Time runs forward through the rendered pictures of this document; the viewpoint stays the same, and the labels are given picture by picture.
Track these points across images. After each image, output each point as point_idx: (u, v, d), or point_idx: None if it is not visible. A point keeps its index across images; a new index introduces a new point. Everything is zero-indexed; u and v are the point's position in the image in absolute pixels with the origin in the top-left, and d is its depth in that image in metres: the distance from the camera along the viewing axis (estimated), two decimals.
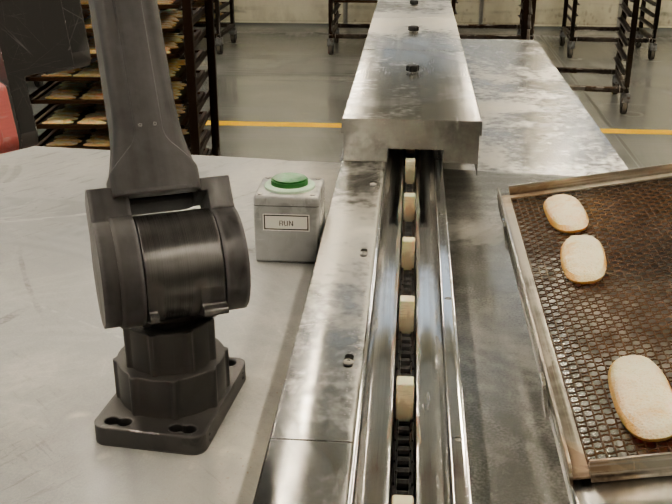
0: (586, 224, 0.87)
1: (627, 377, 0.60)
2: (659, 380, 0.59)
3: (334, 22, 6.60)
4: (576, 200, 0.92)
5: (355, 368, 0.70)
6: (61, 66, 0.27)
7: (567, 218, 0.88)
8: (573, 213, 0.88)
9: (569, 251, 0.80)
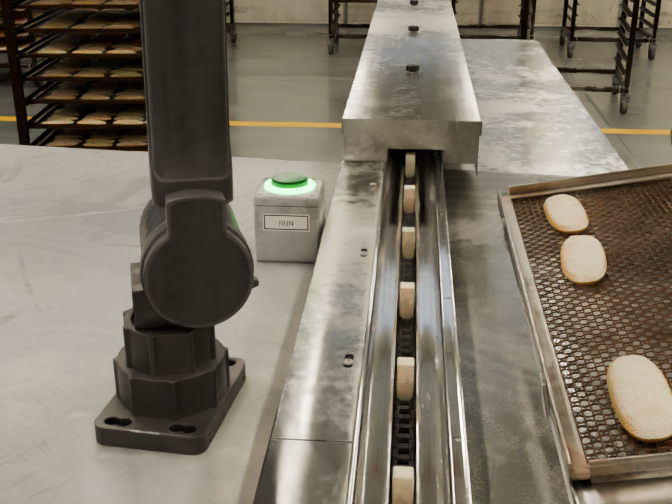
0: (586, 224, 0.87)
1: (626, 377, 0.60)
2: (657, 380, 0.59)
3: (334, 22, 6.60)
4: (576, 200, 0.92)
5: (355, 368, 0.70)
6: None
7: (567, 218, 0.88)
8: (573, 213, 0.88)
9: (569, 251, 0.80)
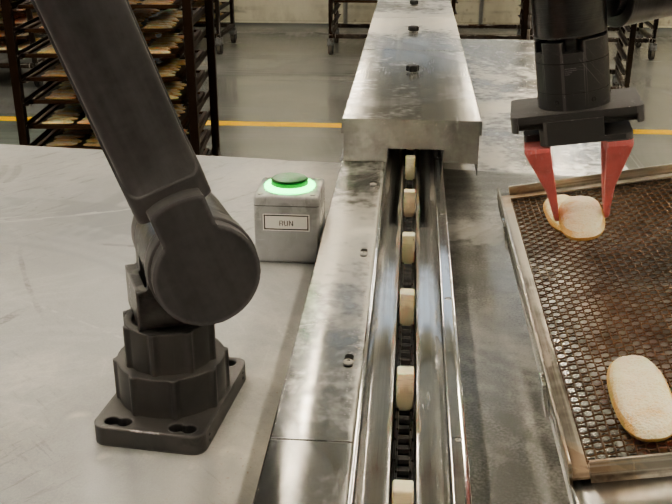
0: None
1: (626, 377, 0.60)
2: (657, 380, 0.59)
3: (334, 22, 6.60)
4: None
5: (355, 368, 0.70)
6: None
7: None
8: None
9: (567, 210, 0.79)
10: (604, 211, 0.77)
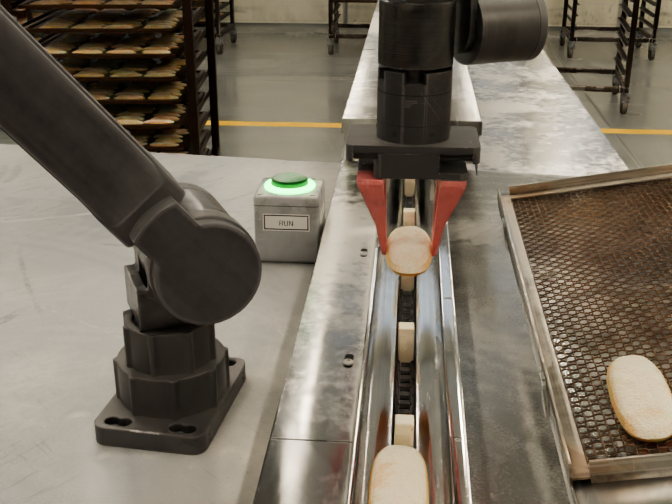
0: (424, 268, 0.72)
1: (626, 377, 0.60)
2: (657, 380, 0.59)
3: (334, 22, 6.60)
4: (426, 236, 0.77)
5: (355, 368, 0.70)
6: None
7: (405, 257, 0.73)
8: (414, 252, 0.74)
9: (381, 479, 0.58)
10: (432, 250, 0.75)
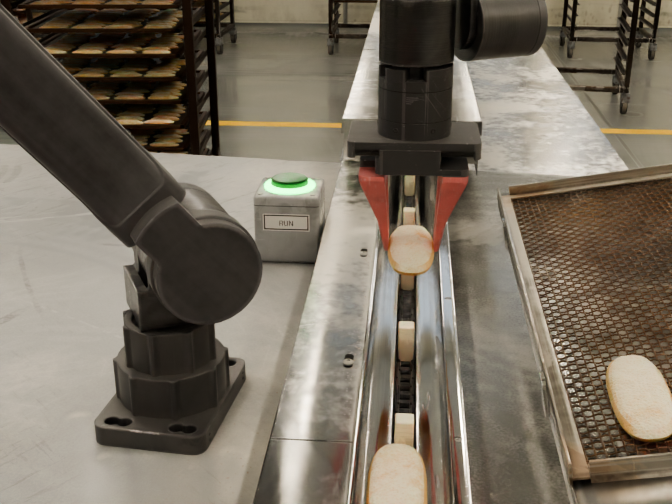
0: None
1: (625, 377, 0.60)
2: (656, 380, 0.59)
3: (334, 22, 6.60)
4: (419, 468, 0.59)
5: (355, 368, 0.70)
6: None
7: None
8: (403, 503, 0.56)
9: None
10: (434, 245, 0.75)
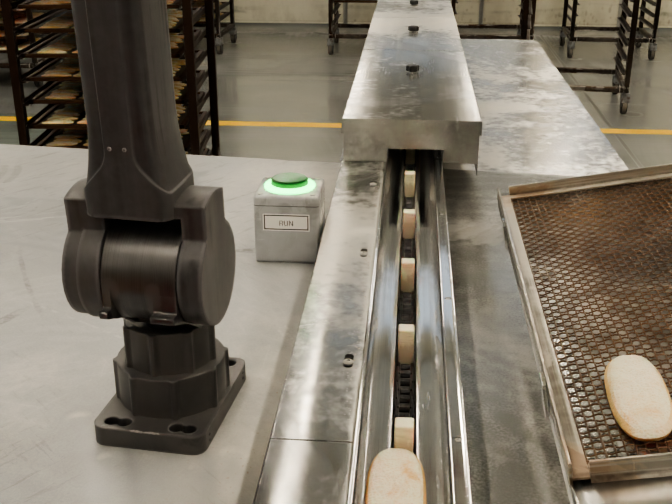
0: None
1: (623, 377, 0.60)
2: (655, 380, 0.59)
3: (334, 22, 6.60)
4: None
5: (355, 368, 0.70)
6: None
7: None
8: None
9: None
10: None
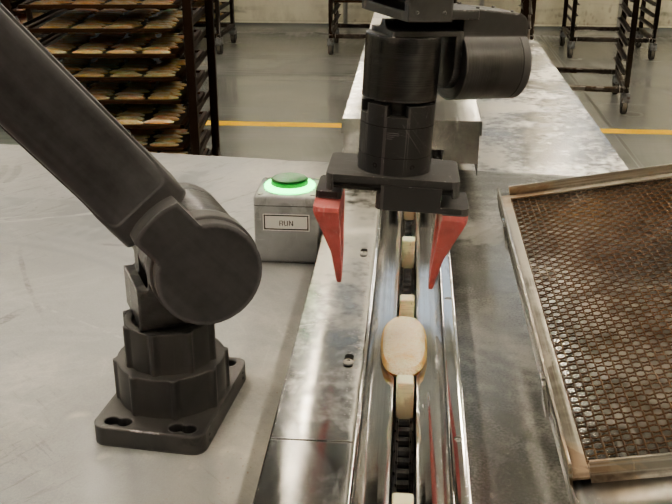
0: None
1: (395, 330, 0.76)
2: (418, 335, 0.76)
3: (334, 22, 6.60)
4: None
5: (355, 368, 0.70)
6: None
7: None
8: None
9: None
10: (429, 283, 0.75)
